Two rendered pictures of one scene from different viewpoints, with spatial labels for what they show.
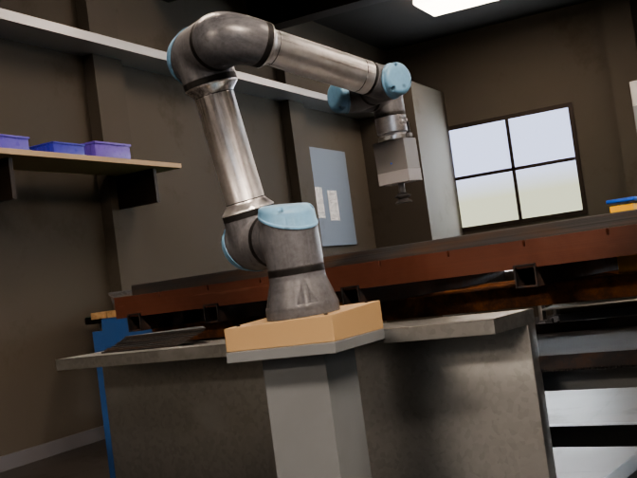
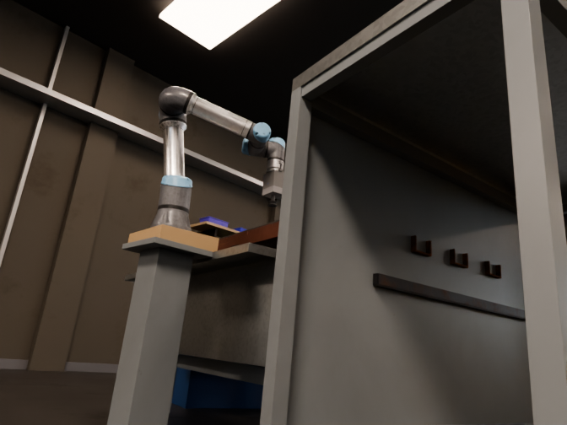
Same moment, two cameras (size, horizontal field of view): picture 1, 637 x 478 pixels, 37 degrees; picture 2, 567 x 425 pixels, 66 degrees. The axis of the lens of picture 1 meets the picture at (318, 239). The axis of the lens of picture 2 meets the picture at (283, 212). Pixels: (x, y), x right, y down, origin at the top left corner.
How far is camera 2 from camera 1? 116 cm
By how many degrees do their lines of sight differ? 25
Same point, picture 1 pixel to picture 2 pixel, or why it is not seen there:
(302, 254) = (170, 198)
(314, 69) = (213, 118)
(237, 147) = (172, 153)
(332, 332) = (159, 234)
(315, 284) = (172, 214)
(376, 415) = (224, 314)
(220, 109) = (169, 134)
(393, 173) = (267, 188)
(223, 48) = (166, 100)
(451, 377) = (253, 293)
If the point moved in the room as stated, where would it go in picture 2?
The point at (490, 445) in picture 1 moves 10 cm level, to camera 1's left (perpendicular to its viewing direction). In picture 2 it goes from (260, 335) to (234, 332)
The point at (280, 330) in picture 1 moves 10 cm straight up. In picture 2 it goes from (145, 233) to (150, 207)
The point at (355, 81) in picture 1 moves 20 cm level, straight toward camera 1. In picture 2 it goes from (238, 128) to (213, 102)
